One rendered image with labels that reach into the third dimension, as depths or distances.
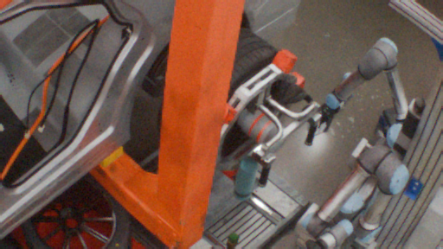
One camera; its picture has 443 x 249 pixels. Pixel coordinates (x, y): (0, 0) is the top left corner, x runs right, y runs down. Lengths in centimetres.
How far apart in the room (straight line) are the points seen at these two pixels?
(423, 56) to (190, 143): 312
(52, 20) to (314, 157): 189
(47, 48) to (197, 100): 127
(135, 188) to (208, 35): 126
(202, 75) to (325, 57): 274
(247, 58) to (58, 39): 98
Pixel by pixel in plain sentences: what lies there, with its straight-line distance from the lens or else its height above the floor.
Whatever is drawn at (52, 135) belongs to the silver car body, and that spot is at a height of 79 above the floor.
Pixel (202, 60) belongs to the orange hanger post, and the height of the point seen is 184.
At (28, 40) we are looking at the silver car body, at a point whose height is 102.
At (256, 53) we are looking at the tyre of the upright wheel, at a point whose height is 117.
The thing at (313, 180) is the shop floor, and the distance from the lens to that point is 461.
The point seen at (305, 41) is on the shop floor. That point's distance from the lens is 534.
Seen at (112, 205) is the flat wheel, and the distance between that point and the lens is 378.
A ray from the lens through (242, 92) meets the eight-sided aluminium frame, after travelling 344.
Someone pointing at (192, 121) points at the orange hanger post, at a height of 152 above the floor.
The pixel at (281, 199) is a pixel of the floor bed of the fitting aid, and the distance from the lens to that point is 440.
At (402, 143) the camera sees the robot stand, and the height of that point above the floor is 132.
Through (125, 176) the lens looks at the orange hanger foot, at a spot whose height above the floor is 68.
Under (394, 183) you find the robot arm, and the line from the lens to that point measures 291.
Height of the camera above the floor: 370
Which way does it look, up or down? 51 degrees down
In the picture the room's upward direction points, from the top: 10 degrees clockwise
